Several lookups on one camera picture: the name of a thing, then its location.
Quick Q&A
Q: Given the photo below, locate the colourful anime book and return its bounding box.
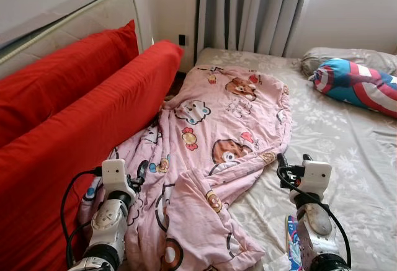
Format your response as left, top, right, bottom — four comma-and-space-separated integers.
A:
284, 215, 305, 270

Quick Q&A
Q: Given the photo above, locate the pink cartoon bear blanket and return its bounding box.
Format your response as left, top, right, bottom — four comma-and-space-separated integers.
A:
78, 65, 292, 271

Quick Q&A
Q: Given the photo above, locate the bed with grey floral sheet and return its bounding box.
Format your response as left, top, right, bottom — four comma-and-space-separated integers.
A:
195, 48, 397, 271

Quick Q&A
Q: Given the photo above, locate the long red cushion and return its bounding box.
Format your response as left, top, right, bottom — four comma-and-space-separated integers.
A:
0, 20, 140, 148
0, 40, 184, 271

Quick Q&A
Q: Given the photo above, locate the red white blue shield bolster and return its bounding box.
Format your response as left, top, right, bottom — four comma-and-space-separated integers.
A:
310, 58, 397, 118

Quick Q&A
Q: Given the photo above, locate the crumpled grey floral pillow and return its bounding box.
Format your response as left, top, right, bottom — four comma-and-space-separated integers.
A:
301, 47, 397, 76

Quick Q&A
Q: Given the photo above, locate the white quilted spare mattress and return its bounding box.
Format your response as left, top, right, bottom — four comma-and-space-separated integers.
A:
0, 0, 145, 79

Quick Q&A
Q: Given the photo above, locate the grey pleated curtain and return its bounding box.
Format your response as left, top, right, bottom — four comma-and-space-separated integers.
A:
195, 0, 314, 58

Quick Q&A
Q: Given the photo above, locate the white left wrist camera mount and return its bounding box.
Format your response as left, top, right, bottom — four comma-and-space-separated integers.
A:
101, 159, 128, 191

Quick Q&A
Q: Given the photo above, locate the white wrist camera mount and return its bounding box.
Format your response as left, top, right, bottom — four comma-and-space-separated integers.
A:
303, 162, 331, 197
101, 159, 128, 191

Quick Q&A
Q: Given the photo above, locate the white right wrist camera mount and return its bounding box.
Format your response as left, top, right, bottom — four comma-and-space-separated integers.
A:
303, 162, 331, 197

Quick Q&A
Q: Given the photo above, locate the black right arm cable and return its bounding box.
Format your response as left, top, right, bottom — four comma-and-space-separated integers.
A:
277, 167, 352, 269

